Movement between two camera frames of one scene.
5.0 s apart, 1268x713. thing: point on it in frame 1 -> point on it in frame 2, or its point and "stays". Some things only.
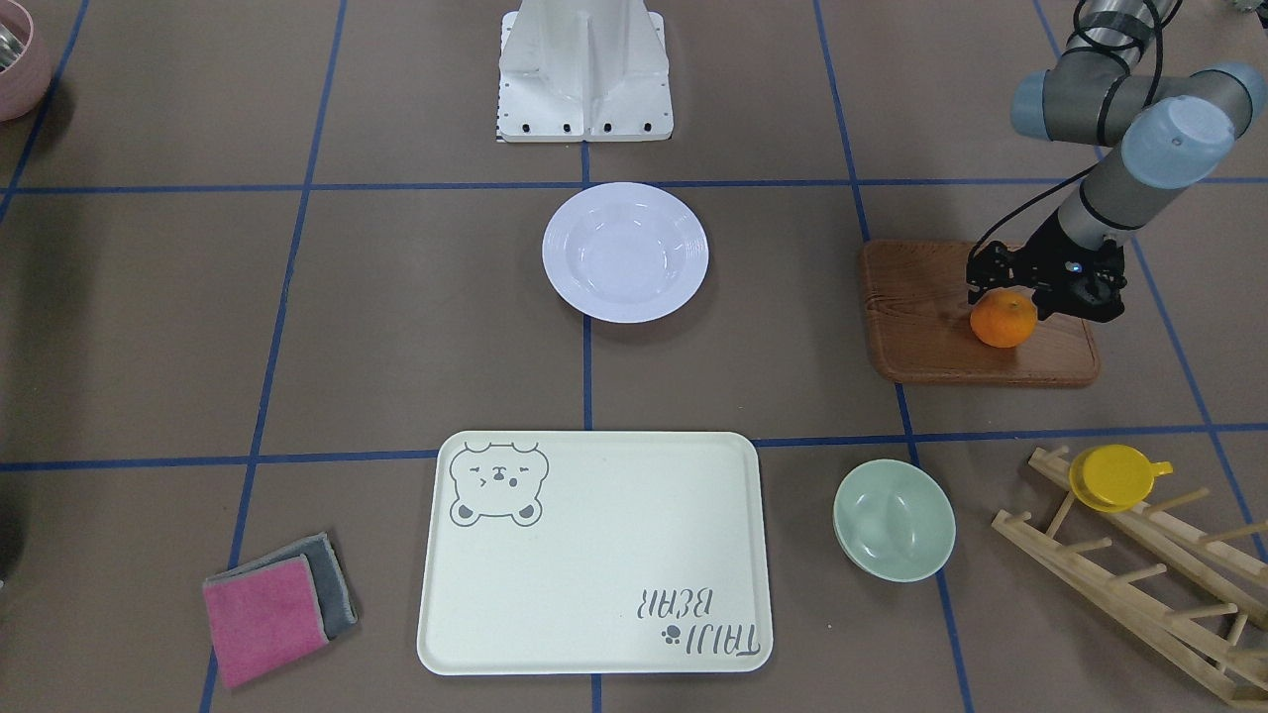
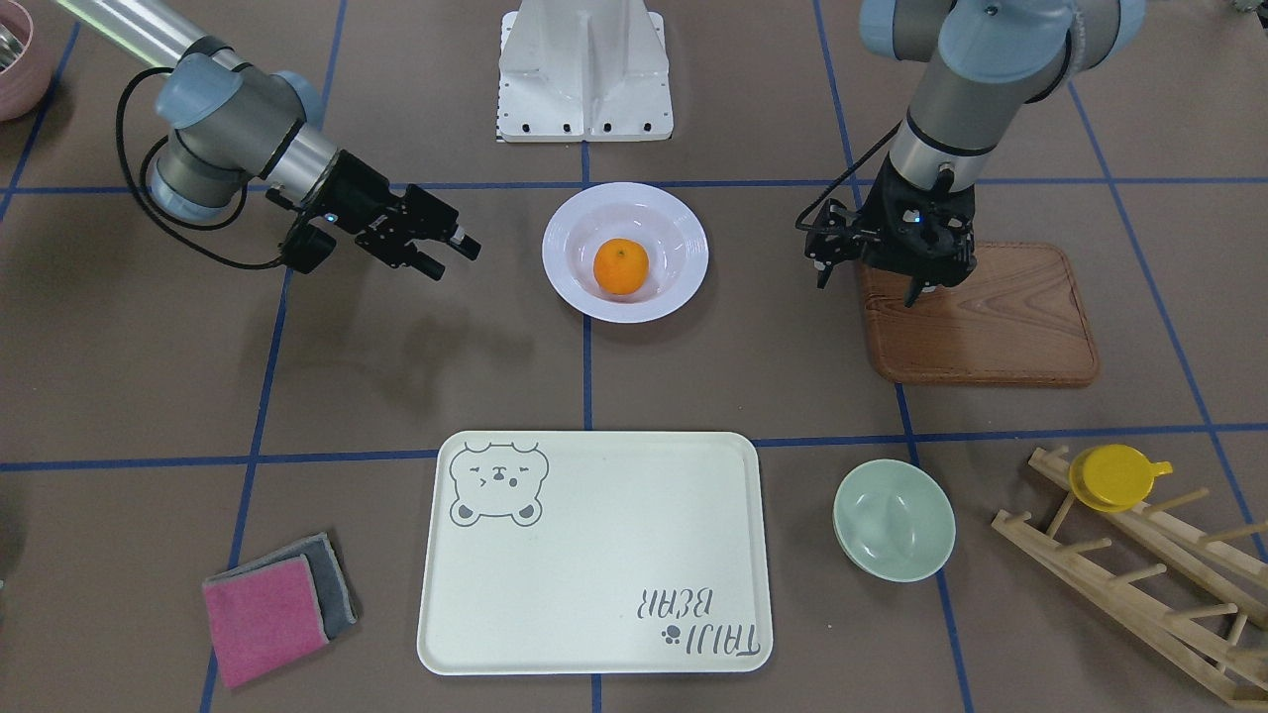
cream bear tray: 594,554 stays
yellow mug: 1113,477 stays
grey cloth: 334,598 stays
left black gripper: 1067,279 -> 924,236
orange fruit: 1004,317 -> 621,265
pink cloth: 264,616 stays
